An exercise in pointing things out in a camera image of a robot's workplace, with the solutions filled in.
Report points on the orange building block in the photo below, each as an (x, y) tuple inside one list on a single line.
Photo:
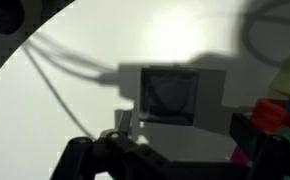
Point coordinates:
[(268, 113)]

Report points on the black shoe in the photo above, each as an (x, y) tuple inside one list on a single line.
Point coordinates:
[(5, 15)]

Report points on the grey building block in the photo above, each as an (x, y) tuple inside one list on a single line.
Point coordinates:
[(170, 96)]

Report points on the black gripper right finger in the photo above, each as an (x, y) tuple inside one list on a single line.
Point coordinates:
[(275, 160)]

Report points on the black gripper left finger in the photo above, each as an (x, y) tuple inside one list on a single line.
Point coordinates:
[(111, 156)]

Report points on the magenta building block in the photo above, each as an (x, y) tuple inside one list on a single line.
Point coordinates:
[(240, 156)]

